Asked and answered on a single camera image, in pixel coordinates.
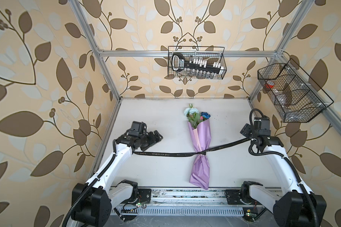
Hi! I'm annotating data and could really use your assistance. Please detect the pink fake rose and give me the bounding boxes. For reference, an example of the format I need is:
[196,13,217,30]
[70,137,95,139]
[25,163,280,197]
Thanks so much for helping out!
[187,114,204,129]

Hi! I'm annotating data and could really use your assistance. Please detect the pale green fake flower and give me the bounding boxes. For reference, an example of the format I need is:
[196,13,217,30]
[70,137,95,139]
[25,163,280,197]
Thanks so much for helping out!
[183,104,200,117]

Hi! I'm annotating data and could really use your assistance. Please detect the pink purple wrapping paper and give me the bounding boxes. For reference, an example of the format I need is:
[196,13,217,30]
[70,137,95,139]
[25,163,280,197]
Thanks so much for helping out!
[188,119,212,190]

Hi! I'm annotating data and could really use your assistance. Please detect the blue fake rose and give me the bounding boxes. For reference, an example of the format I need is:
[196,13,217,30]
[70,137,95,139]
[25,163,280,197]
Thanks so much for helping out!
[201,112,211,120]

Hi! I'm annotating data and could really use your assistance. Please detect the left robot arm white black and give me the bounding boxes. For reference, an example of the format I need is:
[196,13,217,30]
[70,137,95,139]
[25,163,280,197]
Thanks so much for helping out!
[62,122,163,227]

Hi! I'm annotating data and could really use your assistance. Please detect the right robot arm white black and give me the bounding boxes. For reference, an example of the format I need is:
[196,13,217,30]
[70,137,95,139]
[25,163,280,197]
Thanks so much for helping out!
[240,115,327,227]

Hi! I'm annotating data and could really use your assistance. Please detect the red capped clear bottle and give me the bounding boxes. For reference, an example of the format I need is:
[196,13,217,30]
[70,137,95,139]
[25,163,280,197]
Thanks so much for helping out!
[265,80,288,106]

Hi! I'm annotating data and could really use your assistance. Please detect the black socket tool set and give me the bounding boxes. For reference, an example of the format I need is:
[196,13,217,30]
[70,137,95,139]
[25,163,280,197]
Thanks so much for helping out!
[170,53,226,74]

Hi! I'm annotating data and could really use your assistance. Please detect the right black wire basket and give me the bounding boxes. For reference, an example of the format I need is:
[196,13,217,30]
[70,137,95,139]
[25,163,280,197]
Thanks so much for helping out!
[258,59,334,123]

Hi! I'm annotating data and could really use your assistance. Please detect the black wire basket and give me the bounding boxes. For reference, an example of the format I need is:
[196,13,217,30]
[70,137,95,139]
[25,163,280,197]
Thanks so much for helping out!
[258,59,334,123]
[168,45,227,80]

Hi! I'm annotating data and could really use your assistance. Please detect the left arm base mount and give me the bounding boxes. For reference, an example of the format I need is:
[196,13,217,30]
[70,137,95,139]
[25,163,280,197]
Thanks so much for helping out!
[120,188,152,205]

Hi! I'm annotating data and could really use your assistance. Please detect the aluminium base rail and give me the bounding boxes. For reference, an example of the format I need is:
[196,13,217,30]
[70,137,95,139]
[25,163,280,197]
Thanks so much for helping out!
[73,187,307,208]

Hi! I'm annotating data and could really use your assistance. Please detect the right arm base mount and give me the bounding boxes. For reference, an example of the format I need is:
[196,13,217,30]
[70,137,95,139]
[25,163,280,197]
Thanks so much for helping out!
[224,189,261,206]

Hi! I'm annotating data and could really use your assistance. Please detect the back black wire basket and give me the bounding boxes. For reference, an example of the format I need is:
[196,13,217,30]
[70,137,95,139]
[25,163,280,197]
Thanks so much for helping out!
[168,45,227,80]

